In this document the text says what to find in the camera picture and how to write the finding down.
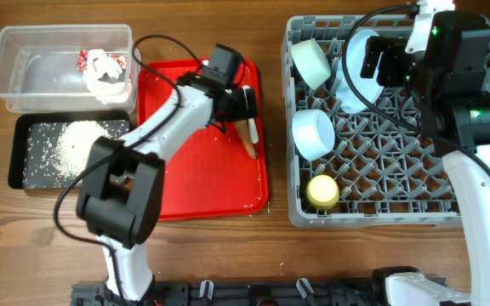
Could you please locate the yellow plastic cup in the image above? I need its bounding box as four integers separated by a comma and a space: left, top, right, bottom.
305, 174, 339, 209

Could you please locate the red patterned wrapper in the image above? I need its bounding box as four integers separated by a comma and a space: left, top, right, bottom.
77, 49, 128, 71

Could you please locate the crumpled white tissue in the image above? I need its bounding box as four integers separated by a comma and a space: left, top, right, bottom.
83, 55, 131, 105

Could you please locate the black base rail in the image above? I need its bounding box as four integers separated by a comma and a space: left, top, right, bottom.
70, 278, 446, 306

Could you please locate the white plastic spoon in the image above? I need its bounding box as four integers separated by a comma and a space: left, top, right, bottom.
242, 85, 259, 144

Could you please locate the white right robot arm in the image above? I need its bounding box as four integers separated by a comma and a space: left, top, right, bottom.
342, 10, 490, 305

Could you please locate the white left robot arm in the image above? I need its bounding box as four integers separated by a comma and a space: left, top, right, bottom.
76, 44, 258, 305

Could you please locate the grey dishwasher rack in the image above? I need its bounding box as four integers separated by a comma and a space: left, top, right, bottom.
281, 15, 461, 228

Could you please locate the clear plastic bin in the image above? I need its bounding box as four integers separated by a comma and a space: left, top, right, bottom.
0, 24, 140, 113

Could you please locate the brown carrot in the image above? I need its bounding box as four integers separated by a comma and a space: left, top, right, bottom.
233, 121, 257, 159

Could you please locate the red plastic tray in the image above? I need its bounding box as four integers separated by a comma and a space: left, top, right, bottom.
136, 59, 269, 221

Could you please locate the black waste bin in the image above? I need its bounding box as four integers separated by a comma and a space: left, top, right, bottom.
8, 110, 133, 190

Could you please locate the small light blue bowl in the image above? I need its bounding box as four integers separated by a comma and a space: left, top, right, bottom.
292, 110, 335, 161

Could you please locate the light blue plate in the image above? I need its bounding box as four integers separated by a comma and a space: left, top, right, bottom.
335, 29, 384, 114

